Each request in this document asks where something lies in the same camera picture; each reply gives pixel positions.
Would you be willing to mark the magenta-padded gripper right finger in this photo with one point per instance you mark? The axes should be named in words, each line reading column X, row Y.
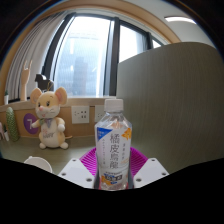
column 151, row 170

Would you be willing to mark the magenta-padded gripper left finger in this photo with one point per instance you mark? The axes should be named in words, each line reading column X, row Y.
column 74, row 171

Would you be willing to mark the clear plastic drink bottle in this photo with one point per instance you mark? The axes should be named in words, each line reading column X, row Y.
column 113, row 146

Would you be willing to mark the white and yellow mug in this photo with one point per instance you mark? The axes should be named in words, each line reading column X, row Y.
column 38, row 163

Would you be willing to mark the beige mouse plush toy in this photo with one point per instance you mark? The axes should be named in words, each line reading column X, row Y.
column 50, row 130

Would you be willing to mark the round purple number sign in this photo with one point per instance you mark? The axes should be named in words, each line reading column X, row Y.
column 29, row 123

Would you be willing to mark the grey-green right desk partition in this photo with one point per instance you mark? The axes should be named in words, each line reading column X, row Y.
column 176, row 106

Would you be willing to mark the small plant in white pot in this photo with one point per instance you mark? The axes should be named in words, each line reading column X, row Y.
column 6, row 136
column 6, row 99

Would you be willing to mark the tall green cactus figure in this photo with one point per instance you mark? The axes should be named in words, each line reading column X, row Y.
column 12, row 125

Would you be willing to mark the black wooden horse figure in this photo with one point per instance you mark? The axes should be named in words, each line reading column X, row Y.
column 41, row 81

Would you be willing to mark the dark-framed window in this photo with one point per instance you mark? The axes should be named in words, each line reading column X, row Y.
column 113, row 60

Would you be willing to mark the grey curtain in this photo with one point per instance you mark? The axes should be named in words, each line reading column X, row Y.
column 33, row 56

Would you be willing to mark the ceiling lights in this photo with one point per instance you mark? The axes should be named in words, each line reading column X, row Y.
column 180, row 19

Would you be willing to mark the white wall socket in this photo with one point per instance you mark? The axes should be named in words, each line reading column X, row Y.
column 80, row 114
column 99, row 113

